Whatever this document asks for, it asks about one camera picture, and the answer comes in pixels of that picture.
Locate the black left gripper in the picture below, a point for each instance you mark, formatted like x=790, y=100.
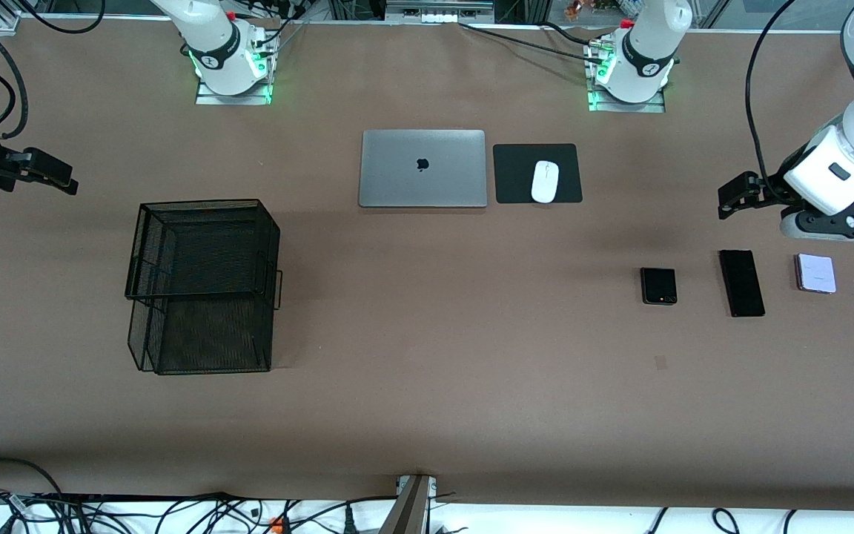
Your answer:
x=777, y=183

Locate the long black phone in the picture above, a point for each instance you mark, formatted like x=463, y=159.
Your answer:
x=741, y=283

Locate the white lavender flip phone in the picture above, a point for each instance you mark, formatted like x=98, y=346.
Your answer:
x=815, y=273

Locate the small black flip phone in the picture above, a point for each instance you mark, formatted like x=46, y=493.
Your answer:
x=658, y=286

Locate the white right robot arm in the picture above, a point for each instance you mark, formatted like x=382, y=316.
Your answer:
x=219, y=52

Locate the black two-tier mesh rack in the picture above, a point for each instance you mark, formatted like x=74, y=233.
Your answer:
x=204, y=285

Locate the white computer mouse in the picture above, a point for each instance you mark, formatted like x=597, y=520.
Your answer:
x=545, y=182

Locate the black mouse pad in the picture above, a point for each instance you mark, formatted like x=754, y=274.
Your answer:
x=516, y=174

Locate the silver closed laptop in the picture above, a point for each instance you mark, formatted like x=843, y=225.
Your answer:
x=422, y=168

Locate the grey power strip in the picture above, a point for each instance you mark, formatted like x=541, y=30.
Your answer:
x=438, y=13

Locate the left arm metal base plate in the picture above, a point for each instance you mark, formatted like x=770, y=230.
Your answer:
x=627, y=107

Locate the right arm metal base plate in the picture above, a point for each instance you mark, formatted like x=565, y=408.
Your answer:
x=233, y=99

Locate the grey metal camera post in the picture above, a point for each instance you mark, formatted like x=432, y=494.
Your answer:
x=408, y=508

